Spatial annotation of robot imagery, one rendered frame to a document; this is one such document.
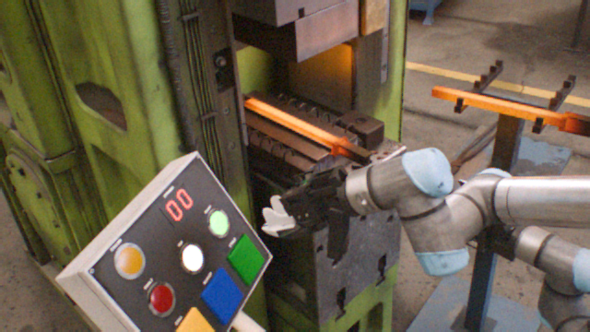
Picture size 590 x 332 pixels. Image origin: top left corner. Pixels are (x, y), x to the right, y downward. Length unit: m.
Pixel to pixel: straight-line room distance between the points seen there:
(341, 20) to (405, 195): 0.59
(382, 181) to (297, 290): 0.91
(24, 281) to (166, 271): 1.89
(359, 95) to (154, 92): 0.70
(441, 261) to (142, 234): 0.48
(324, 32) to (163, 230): 0.57
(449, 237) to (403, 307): 1.52
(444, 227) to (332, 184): 0.19
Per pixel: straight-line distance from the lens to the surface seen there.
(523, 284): 2.56
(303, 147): 1.46
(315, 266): 1.51
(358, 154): 1.39
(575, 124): 1.57
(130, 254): 0.94
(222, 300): 1.06
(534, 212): 0.89
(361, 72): 1.67
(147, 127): 1.24
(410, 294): 2.43
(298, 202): 0.93
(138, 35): 1.16
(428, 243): 0.87
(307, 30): 1.24
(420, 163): 0.83
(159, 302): 0.97
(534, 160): 1.89
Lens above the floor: 1.78
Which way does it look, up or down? 35 degrees down
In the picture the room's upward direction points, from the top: 4 degrees counter-clockwise
